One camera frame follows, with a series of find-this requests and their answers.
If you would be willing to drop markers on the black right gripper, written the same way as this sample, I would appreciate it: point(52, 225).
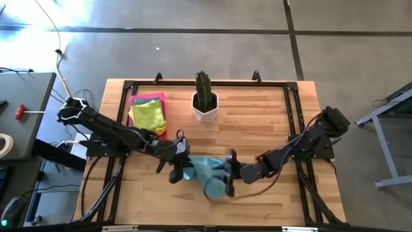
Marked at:
point(239, 169)

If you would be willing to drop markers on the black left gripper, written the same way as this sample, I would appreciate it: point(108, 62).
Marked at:
point(174, 149)

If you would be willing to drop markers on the light blue microfiber towel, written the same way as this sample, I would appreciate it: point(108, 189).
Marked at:
point(209, 177)

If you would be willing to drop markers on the green microfiber towel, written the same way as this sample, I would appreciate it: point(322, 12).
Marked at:
point(148, 116)

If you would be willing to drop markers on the pink plastic bin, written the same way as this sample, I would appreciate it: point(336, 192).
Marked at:
point(151, 95)

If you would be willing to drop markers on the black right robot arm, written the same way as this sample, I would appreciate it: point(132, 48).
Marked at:
point(299, 145)

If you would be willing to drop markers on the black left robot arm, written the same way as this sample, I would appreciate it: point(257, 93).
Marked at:
point(109, 132)

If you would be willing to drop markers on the green cactus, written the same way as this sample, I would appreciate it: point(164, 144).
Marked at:
point(203, 90)

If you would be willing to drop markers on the white box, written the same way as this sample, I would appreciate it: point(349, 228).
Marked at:
point(75, 149)

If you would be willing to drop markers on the black support beam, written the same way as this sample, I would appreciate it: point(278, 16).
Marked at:
point(54, 154)

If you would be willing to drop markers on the grey side table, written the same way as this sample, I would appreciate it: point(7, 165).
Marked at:
point(29, 96)

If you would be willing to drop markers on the black computer mouse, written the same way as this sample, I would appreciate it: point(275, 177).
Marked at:
point(14, 209)

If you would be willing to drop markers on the beige tape roll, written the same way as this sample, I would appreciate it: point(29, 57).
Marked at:
point(10, 141)

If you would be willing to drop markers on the silver aluminium bracket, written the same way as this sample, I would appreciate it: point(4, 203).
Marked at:
point(299, 229)
point(119, 228)

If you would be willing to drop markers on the black aluminium table frame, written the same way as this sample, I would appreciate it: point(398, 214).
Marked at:
point(241, 83)

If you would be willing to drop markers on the grey metal table frame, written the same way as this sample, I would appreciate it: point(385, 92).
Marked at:
point(383, 148)

